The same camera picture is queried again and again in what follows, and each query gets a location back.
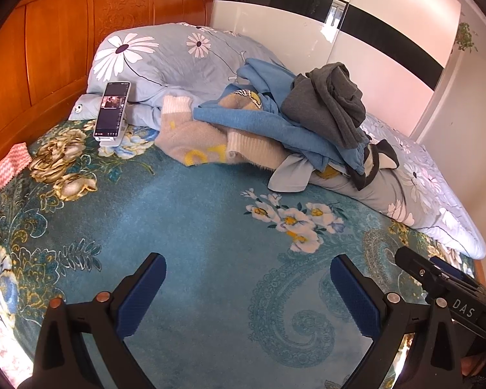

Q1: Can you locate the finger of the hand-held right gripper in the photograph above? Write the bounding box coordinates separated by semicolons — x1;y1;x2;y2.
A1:
429;256;480;288
395;247;450;304

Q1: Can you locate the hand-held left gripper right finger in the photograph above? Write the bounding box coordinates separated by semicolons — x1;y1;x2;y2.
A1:
330;254;476;389

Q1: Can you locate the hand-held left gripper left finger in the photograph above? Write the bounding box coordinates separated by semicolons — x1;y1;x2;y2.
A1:
32;252;167;389

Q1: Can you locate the teal floral blanket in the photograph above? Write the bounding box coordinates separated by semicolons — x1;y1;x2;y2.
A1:
0;119;486;389

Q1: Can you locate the black and white garment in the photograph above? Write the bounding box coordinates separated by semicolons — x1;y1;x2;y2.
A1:
348;140;399;191

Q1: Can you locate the pale grey-blue garment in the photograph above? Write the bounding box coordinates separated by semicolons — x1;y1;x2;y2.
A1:
268;156;314;193

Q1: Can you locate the white phone stand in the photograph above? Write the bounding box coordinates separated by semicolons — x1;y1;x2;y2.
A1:
99;119;128;147

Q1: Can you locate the beige fuzzy sweater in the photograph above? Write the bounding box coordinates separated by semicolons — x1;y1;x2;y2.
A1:
154;89;286;169

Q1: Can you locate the pink checkered cloth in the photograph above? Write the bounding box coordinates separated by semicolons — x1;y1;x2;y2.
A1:
0;143;31;207

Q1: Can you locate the black smartphone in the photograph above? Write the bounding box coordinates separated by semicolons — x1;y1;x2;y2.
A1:
94;82;131;137

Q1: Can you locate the small light blue pillow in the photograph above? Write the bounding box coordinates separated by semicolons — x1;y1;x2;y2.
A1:
68;94;102;121

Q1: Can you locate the blue garment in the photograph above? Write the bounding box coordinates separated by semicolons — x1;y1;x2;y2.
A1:
192;57;373;179

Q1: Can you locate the light grey garment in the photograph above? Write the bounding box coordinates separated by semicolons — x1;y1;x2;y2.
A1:
85;22;486;260

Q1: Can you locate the small green plant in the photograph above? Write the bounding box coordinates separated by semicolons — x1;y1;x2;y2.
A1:
454;22;479;53

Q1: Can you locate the carved wooden headboard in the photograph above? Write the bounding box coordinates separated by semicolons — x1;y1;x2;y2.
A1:
0;0;214;183

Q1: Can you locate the white wardrobe with black stripe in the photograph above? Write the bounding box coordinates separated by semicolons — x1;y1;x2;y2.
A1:
210;0;463;138

